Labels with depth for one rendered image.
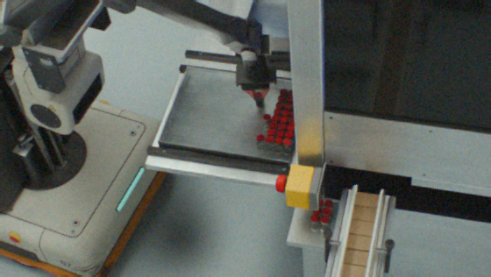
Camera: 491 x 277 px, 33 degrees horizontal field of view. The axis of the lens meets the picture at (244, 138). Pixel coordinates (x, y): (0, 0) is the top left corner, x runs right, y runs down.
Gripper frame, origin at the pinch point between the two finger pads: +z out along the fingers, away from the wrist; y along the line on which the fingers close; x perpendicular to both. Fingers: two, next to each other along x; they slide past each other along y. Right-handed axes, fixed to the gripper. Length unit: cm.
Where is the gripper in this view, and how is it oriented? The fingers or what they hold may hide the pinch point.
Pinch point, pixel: (259, 96)
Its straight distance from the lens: 213.0
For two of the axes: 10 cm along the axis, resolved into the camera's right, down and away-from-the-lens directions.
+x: 0.1, -7.9, 6.1
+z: 1.0, 6.1, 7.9
